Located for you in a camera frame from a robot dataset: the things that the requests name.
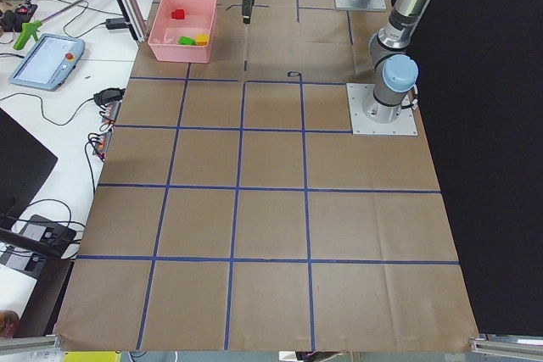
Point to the yellow toy block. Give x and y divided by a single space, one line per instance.
202 40

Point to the red toy block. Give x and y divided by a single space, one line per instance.
178 14

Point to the black usb hub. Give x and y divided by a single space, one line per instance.
52 237

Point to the black laptop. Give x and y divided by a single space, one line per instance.
25 166

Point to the pink plastic box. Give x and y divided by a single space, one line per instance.
183 31

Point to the grey power strip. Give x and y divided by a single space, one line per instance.
100 141

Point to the reacher grabber tool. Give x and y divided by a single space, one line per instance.
30 29

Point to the black power adapter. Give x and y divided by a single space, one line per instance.
115 24

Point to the green toy block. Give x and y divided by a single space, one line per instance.
186 41

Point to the teach pendant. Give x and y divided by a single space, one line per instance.
49 62

